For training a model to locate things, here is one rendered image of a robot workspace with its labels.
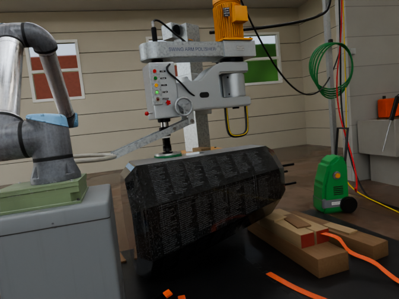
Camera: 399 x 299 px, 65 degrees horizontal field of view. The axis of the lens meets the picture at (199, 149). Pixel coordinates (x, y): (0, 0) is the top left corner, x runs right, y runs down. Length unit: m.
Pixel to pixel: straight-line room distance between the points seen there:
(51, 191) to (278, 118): 8.61
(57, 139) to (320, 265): 1.74
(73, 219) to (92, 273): 0.21
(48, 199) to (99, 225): 0.21
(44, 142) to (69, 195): 0.23
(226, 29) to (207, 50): 0.28
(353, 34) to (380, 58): 0.55
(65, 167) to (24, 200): 0.19
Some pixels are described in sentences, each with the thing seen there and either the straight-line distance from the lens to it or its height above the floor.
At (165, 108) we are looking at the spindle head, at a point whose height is 1.21.
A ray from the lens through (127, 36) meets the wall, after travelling 8.69.
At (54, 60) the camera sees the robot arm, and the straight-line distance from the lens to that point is 1.86.
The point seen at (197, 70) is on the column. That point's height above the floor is 1.60.
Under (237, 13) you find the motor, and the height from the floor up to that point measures 1.91.
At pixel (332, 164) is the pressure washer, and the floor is 0.51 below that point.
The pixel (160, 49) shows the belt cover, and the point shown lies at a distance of 2.47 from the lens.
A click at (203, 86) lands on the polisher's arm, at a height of 1.36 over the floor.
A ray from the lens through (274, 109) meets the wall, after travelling 9.49.
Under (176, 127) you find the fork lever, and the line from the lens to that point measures 2.48.
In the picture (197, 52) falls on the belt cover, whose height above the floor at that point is 1.63.
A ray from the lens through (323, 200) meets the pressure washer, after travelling 3.51.
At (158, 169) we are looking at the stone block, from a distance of 2.18.
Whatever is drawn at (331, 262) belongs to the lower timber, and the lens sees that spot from 2.34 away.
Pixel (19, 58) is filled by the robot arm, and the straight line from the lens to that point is 1.71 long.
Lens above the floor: 1.12
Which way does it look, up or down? 6 degrees down
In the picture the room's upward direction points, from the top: 6 degrees counter-clockwise
